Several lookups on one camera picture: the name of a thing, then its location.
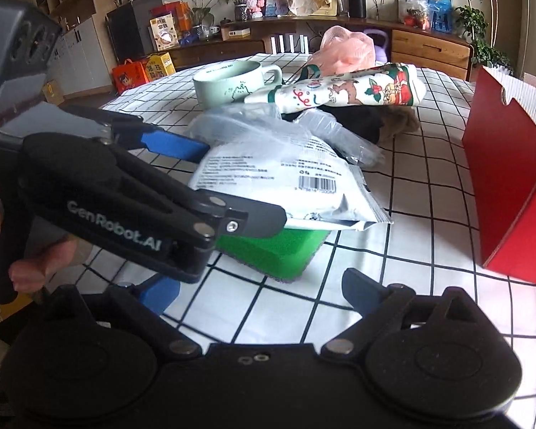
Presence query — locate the green sponge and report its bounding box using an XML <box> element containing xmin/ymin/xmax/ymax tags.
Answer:
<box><xmin>217</xmin><ymin>228</ymin><xmax>329</xmax><ymax>283</ymax></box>

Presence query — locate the white plastic packet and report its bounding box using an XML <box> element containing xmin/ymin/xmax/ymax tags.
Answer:
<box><xmin>189</xmin><ymin>138</ymin><xmax>392</xmax><ymax>231</ymax></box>

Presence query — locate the pink mesh bath pouf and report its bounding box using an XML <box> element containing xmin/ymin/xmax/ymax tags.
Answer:
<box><xmin>308</xmin><ymin>25</ymin><xmax>376</xmax><ymax>77</ymax></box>

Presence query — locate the christmas print cloth bag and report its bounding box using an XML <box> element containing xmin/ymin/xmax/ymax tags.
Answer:
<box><xmin>244</xmin><ymin>63</ymin><xmax>427</xmax><ymax>114</ymax></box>

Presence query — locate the black face mask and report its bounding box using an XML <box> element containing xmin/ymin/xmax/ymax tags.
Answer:
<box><xmin>318</xmin><ymin>105</ymin><xmax>419</xmax><ymax>144</ymax></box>

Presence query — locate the person's left hand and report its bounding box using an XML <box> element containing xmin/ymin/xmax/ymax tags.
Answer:
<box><xmin>0</xmin><ymin>185</ymin><xmax>91</xmax><ymax>304</ymax></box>

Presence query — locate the orange gift bag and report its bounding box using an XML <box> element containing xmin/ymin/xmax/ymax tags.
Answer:
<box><xmin>111</xmin><ymin>59</ymin><xmax>149</xmax><ymax>94</ymax></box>

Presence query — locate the yellow box on floor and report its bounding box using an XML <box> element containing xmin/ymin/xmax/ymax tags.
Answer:
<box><xmin>142</xmin><ymin>52</ymin><xmax>176</xmax><ymax>82</ymax></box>

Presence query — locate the checkered white tablecloth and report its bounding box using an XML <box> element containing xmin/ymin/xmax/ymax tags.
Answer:
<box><xmin>44</xmin><ymin>52</ymin><xmax>536</xmax><ymax>429</ymax></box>

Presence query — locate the snack box on cabinet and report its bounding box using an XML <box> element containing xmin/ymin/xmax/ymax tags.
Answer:
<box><xmin>150</xmin><ymin>14</ymin><xmax>179</xmax><ymax>51</ymax></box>

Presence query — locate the black mini fridge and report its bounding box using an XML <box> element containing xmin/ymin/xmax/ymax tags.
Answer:
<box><xmin>106</xmin><ymin>0</ymin><xmax>162</xmax><ymax>64</ymax></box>

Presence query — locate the mint green mug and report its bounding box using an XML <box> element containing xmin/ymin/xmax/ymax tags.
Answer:
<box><xmin>192</xmin><ymin>60</ymin><xmax>283</xmax><ymax>109</ymax></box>

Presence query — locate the white router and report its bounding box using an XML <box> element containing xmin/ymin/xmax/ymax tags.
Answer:
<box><xmin>268</xmin><ymin>33</ymin><xmax>310</xmax><ymax>54</ymax></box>

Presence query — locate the red cardboard box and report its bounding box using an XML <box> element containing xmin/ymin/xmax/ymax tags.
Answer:
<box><xmin>462</xmin><ymin>68</ymin><xmax>536</xmax><ymax>284</ymax></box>

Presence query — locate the purple kettlebell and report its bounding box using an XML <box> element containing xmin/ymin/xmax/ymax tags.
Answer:
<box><xmin>363</xmin><ymin>28</ymin><xmax>389</xmax><ymax>64</ymax></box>

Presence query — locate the black cylinder speaker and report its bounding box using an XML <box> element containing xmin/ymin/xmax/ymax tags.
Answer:
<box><xmin>347</xmin><ymin>0</ymin><xmax>367</xmax><ymax>19</ymax></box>

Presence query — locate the wooden tv cabinet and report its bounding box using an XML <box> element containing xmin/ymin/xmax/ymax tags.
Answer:
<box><xmin>164</xmin><ymin>14</ymin><xmax>475</xmax><ymax>83</ymax></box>

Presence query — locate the bag of red snacks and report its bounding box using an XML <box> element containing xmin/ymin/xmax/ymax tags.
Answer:
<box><xmin>397</xmin><ymin>0</ymin><xmax>431</xmax><ymax>30</ymax></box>

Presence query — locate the potted green tree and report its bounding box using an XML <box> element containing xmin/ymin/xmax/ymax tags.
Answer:
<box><xmin>454</xmin><ymin>0</ymin><xmax>513</xmax><ymax>75</ymax></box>

